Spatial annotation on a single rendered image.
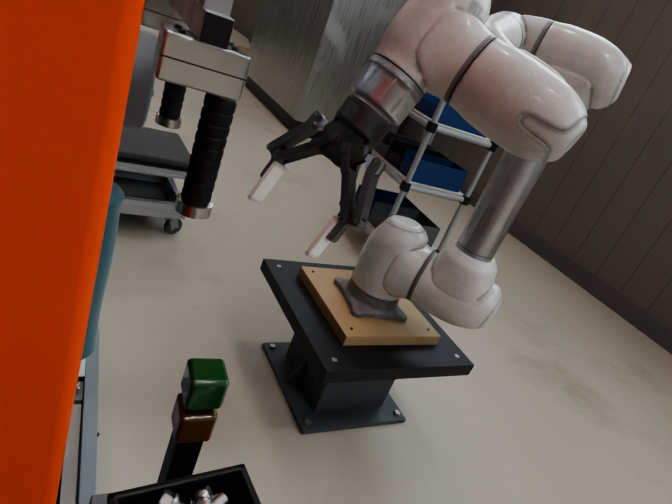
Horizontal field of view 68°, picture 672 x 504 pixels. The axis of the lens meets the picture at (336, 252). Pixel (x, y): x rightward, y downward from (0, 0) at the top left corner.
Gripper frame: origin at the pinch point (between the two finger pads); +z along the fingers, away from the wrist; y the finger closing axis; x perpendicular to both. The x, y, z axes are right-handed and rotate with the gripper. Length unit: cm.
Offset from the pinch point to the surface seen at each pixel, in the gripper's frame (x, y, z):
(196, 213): 15.9, 0.8, 3.5
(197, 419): 18.7, -17.7, 18.0
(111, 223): 19.0, 8.0, 11.4
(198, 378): 21.0, -16.1, 13.4
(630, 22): -296, 63, -198
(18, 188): 52, -23, -6
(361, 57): -295, 220, -83
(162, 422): -38, 16, 67
